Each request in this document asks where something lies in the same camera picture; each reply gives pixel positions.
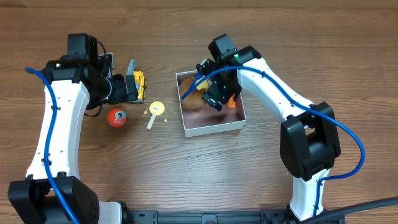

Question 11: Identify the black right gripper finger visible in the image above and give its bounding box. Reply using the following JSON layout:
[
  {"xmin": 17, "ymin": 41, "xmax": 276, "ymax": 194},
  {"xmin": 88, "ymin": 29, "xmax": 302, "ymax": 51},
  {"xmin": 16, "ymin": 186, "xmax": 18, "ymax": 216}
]
[
  {"xmin": 202, "ymin": 93, "xmax": 223, "ymax": 111},
  {"xmin": 196, "ymin": 58, "xmax": 218, "ymax": 76}
]

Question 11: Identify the yellow toy truck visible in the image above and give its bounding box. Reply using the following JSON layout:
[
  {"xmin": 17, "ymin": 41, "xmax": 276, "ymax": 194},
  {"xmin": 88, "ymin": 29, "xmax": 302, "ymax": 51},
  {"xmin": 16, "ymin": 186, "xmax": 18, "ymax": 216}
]
[{"xmin": 126, "ymin": 59, "xmax": 147, "ymax": 103}]

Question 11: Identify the white duck plush toy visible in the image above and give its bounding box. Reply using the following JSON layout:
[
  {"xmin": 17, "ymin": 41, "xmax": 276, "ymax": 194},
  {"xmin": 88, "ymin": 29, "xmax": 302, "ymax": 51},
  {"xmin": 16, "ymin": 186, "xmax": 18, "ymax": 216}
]
[{"xmin": 195, "ymin": 78, "xmax": 240, "ymax": 108}]

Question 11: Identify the white cardboard box pink inside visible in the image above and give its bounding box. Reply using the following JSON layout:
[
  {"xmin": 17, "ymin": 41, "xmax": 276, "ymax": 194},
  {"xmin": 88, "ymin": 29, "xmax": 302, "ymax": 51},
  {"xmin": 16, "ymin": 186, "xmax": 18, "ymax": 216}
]
[{"xmin": 175, "ymin": 71, "xmax": 246, "ymax": 138}]

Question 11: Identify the brown plush toy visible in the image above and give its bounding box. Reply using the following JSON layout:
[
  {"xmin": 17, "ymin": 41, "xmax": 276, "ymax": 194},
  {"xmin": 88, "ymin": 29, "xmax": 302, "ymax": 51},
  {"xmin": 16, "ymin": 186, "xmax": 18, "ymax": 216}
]
[{"xmin": 179, "ymin": 77, "xmax": 206, "ymax": 111}]

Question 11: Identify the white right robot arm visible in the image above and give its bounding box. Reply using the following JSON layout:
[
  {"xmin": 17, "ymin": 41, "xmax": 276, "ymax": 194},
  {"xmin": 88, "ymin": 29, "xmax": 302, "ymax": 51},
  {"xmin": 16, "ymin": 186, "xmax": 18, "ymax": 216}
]
[{"xmin": 196, "ymin": 34, "xmax": 341, "ymax": 223}]

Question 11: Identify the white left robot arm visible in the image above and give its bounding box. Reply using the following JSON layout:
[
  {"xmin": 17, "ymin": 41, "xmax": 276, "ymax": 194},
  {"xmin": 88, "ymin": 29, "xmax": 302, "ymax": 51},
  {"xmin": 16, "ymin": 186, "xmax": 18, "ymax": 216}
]
[{"xmin": 8, "ymin": 33, "xmax": 147, "ymax": 223}]

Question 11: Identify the wooden pellet drum toy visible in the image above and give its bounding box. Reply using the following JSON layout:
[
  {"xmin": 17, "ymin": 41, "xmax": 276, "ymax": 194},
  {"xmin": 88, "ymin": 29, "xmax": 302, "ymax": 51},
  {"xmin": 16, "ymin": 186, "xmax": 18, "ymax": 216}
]
[{"xmin": 143, "ymin": 101, "xmax": 168, "ymax": 131}]

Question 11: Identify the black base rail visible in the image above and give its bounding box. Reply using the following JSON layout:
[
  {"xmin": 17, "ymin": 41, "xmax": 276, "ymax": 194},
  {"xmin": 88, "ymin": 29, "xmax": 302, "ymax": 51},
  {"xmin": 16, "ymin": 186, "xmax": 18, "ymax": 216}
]
[{"xmin": 124, "ymin": 209, "xmax": 346, "ymax": 224}]

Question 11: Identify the black thick cable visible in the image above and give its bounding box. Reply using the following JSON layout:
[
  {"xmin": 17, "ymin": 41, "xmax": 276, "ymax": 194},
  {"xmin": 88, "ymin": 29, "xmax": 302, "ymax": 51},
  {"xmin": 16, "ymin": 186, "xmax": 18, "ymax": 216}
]
[{"xmin": 303, "ymin": 197, "xmax": 398, "ymax": 224}]

